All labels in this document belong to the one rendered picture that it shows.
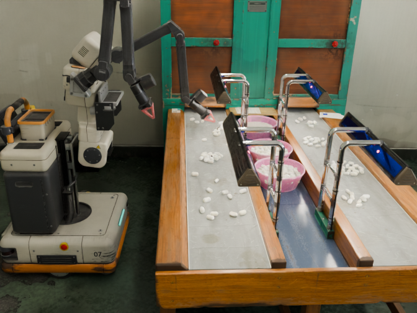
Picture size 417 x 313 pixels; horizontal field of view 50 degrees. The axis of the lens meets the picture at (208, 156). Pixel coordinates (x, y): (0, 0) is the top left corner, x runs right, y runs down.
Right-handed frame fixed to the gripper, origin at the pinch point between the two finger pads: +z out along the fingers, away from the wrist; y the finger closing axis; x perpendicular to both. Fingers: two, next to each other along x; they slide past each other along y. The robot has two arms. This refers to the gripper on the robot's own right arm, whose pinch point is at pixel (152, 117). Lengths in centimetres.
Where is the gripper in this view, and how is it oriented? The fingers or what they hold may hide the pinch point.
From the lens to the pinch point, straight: 236.1
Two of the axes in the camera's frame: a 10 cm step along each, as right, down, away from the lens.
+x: -9.0, 4.1, 1.6
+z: 4.3, 8.2, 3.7
